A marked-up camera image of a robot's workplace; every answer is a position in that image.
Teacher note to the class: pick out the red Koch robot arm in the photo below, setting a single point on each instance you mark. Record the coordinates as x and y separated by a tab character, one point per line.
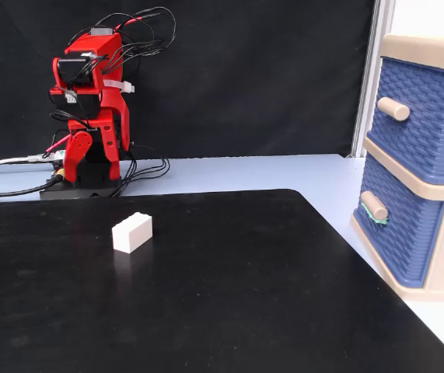
105	50

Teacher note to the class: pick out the white zip tie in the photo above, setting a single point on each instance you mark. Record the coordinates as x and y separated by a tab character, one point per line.
122	86

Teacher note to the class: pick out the aluminium frame post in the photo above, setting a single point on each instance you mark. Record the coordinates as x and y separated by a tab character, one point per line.
373	77

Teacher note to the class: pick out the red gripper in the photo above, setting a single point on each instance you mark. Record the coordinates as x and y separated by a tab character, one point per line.
107	124

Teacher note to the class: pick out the black backdrop cloth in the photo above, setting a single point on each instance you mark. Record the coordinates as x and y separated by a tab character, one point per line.
225	77

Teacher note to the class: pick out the black table mat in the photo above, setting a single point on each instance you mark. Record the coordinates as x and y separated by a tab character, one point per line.
206	291

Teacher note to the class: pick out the white block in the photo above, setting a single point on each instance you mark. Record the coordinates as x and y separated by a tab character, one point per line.
132	233

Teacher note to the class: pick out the green rubber band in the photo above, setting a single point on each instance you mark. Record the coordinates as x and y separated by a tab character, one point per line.
369	215

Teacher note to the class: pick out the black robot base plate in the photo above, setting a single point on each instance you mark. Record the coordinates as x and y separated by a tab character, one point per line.
89	186

